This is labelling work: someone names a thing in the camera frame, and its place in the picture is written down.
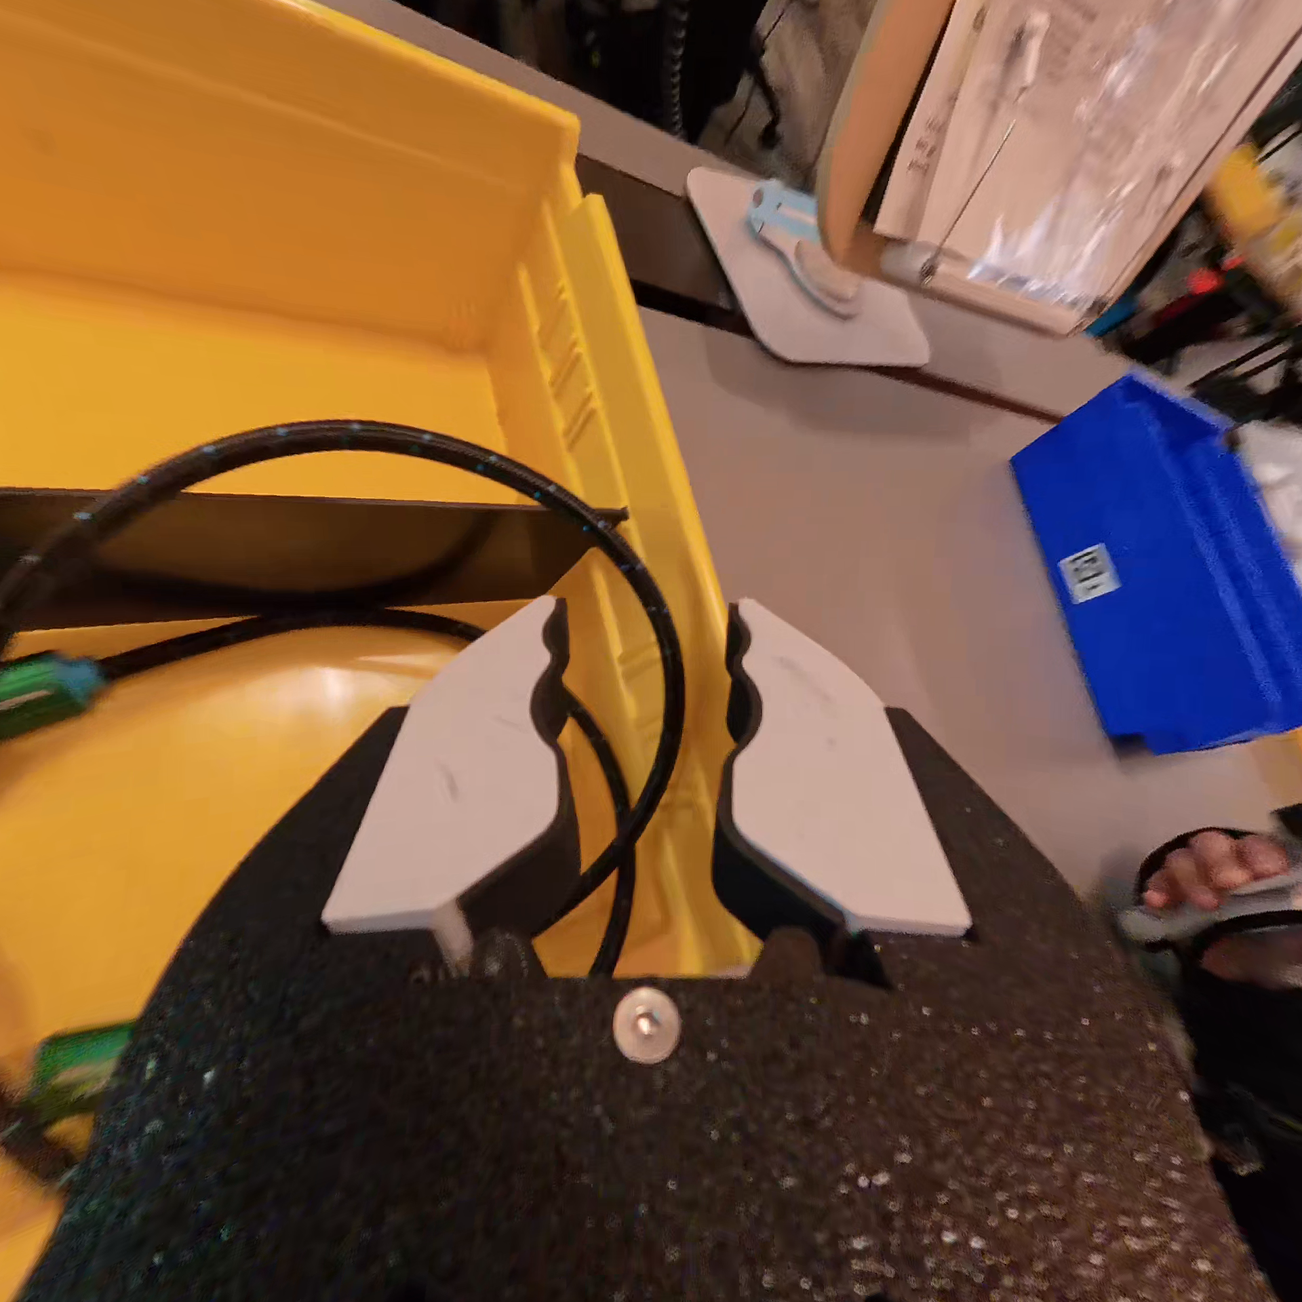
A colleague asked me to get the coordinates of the green usb connector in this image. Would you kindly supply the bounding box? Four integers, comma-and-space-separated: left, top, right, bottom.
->
28, 1022, 139, 1116

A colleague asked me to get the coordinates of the yellow blurred object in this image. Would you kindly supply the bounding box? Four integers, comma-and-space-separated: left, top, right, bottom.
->
1208, 143, 1302, 311

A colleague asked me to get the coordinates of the white document pouch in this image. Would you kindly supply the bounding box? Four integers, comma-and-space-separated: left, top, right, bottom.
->
875, 0, 1285, 337

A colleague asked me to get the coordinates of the black bin divider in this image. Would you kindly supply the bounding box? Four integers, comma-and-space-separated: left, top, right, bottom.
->
0, 486, 630, 632

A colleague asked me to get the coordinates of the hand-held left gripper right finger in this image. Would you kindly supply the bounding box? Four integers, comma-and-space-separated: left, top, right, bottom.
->
711, 598, 975, 943

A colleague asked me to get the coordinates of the person's right forearm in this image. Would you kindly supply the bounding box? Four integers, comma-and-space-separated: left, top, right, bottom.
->
1170, 946, 1302, 1302

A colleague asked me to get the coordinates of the black cable with green plug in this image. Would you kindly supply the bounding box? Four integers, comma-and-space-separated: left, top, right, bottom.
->
0, 608, 640, 980

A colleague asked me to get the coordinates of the yellow plastic bin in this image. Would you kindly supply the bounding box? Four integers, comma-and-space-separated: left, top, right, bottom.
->
0, 0, 766, 1283

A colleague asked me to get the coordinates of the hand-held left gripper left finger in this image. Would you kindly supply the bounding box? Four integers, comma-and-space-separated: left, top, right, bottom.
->
322, 597, 582, 963

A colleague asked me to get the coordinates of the person's right hand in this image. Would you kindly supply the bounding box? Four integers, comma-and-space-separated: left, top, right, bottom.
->
1142, 828, 1298, 913

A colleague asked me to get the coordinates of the gray mat with tool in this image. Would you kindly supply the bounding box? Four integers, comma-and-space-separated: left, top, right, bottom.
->
687, 166, 932, 369

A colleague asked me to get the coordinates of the cardboard box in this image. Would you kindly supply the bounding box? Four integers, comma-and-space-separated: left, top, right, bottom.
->
817, 0, 1302, 337

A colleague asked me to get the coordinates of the blue plastic bin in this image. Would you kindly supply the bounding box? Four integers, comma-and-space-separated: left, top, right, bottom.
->
1011, 371, 1302, 756

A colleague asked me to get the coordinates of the thick black braided cable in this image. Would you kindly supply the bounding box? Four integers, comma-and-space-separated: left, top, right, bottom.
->
0, 420, 687, 931

